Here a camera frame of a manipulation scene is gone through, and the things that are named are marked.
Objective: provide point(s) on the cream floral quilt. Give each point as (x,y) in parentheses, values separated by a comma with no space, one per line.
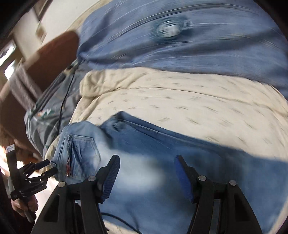
(225,110)

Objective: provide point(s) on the grey patterned bed sheet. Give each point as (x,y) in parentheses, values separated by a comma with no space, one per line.
(54,109)

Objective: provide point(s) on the person's left hand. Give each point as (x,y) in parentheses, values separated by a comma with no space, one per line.
(20,207)

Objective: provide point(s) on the grey garment on headboard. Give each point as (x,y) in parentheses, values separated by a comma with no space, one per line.
(23,88)

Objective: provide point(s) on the blue plaid duvet roll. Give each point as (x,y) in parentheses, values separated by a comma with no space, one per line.
(232,38)

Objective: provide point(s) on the wooden door with glass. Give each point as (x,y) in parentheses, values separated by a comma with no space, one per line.
(9,59)

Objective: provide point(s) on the blue denim jeans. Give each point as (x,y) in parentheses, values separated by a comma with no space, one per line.
(147,191)

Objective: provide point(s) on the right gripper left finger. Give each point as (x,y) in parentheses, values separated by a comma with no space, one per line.
(75,208)

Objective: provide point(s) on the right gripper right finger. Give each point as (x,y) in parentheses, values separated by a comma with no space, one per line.
(222,205)

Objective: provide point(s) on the framed wall painting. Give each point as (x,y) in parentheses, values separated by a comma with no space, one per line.
(41,7)

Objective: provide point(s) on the small wall picture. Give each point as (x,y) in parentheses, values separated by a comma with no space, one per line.
(40,33)

